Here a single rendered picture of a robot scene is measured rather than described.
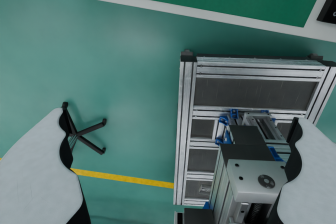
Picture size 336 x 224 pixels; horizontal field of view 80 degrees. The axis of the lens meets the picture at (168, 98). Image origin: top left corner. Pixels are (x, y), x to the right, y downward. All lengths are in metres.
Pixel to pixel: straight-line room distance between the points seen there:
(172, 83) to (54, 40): 0.80
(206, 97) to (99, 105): 0.81
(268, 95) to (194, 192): 0.99
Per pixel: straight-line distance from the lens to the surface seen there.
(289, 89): 1.34
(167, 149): 1.75
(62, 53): 1.52
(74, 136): 1.73
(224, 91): 1.22
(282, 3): 0.56
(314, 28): 0.61
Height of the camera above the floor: 1.26
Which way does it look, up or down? 60 degrees down
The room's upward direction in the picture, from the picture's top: 175 degrees counter-clockwise
